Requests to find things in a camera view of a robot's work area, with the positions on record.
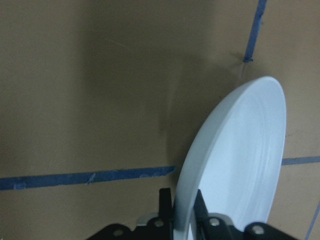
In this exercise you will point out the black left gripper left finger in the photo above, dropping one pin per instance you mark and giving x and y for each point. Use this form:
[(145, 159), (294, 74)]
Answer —
[(165, 213)]

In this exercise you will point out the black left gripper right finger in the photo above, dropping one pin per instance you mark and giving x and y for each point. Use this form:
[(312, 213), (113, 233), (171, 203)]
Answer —
[(201, 216)]

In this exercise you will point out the blue plate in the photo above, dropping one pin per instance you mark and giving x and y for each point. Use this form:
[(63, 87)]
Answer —
[(235, 158)]

